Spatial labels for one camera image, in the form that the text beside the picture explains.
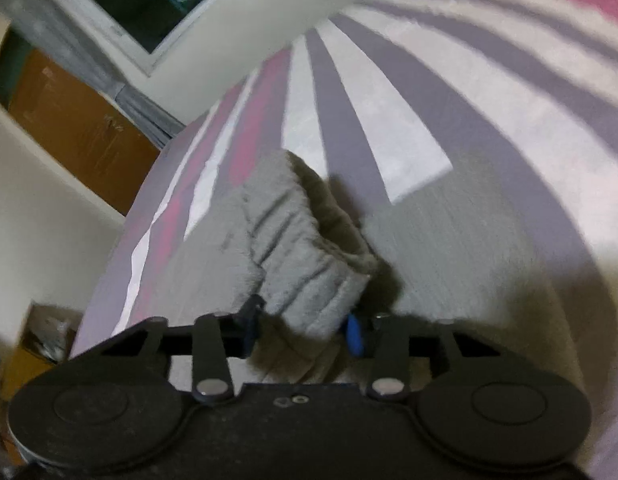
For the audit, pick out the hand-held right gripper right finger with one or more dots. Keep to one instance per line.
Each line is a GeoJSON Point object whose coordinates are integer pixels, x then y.
{"type": "Point", "coordinates": [388, 355]}

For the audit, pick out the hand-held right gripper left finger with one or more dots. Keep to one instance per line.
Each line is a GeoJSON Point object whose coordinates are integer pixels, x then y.
{"type": "Point", "coordinates": [211, 355]}

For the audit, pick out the grey pants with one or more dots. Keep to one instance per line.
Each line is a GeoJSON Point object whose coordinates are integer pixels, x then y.
{"type": "Point", "coordinates": [299, 260]}

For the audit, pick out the wooden cabinet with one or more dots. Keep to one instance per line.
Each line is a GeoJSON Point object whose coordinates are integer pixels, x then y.
{"type": "Point", "coordinates": [39, 350]}

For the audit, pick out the wooden door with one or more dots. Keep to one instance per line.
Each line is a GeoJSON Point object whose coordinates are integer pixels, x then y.
{"type": "Point", "coordinates": [84, 130]}

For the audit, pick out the striped bed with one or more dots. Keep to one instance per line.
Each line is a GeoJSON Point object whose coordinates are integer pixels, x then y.
{"type": "Point", "coordinates": [464, 85]}

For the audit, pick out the grey curtain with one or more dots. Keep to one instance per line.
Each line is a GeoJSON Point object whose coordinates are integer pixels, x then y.
{"type": "Point", "coordinates": [74, 45]}

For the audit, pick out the white framed window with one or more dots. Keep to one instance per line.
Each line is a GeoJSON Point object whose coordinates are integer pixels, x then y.
{"type": "Point", "coordinates": [154, 0]}

